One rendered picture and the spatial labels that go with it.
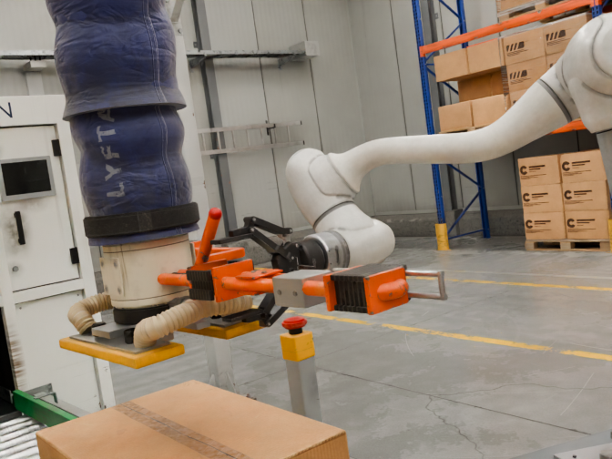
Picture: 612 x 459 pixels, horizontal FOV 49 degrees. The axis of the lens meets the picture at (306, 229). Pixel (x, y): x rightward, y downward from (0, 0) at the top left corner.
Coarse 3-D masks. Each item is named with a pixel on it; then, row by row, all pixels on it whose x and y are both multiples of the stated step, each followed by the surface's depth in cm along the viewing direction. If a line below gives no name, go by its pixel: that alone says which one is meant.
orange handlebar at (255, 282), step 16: (224, 256) 152; (240, 256) 155; (256, 272) 110; (272, 272) 108; (224, 288) 112; (240, 288) 108; (256, 288) 105; (272, 288) 102; (304, 288) 96; (320, 288) 94; (384, 288) 86; (400, 288) 87
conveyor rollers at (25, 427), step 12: (12, 420) 292; (24, 420) 294; (0, 432) 280; (12, 432) 275; (24, 432) 277; (0, 444) 263; (12, 444) 265; (24, 444) 260; (36, 444) 262; (0, 456) 253; (12, 456) 249; (24, 456) 250; (36, 456) 245
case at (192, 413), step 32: (192, 384) 169; (96, 416) 154; (128, 416) 151; (160, 416) 148; (192, 416) 145; (224, 416) 143; (256, 416) 140; (288, 416) 137; (64, 448) 137; (96, 448) 134; (128, 448) 132; (160, 448) 130; (192, 448) 128; (224, 448) 126; (256, 448) 123; (288, 448) 121; (320, 448) 122
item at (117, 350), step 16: (80, 336) 138; (96, 336) 135; (128, 336) 124; (80, 352) 132; (96, 352) 127; (112, 352) 122; (128, 352) 120; (144, 352) 118; (160, 352) 118; (176, 352) 120
